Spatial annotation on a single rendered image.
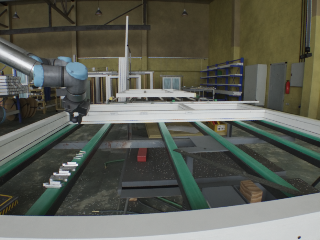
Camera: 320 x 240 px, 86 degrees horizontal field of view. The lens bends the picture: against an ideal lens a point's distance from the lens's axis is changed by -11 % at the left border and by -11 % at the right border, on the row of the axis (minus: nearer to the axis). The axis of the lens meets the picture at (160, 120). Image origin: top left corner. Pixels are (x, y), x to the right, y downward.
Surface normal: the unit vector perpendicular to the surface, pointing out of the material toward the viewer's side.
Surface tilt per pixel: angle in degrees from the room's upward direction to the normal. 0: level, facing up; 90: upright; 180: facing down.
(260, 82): 90
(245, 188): 90
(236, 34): 90
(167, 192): 0
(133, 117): 90
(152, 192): 0
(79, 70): 41
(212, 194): 0
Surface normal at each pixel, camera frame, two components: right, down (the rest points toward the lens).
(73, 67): 0.40, -0.63
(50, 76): 0.43, 0.25
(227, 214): 0.00, -0.98
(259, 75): 0.09, 0.19
